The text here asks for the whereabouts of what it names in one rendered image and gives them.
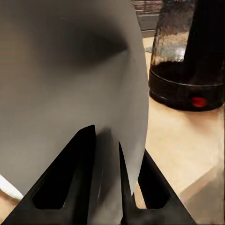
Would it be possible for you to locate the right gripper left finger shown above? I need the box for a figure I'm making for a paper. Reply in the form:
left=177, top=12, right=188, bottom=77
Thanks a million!
left=1, top=125, right=96, bottom=225

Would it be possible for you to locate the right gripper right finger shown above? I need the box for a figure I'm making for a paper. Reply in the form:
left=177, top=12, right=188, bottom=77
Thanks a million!
left=119, top=142, right=197, bottom=225

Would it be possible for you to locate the paper coffee filter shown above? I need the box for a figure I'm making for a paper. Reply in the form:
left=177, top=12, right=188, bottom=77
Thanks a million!
left=0, top=0, right=149, bottom=225

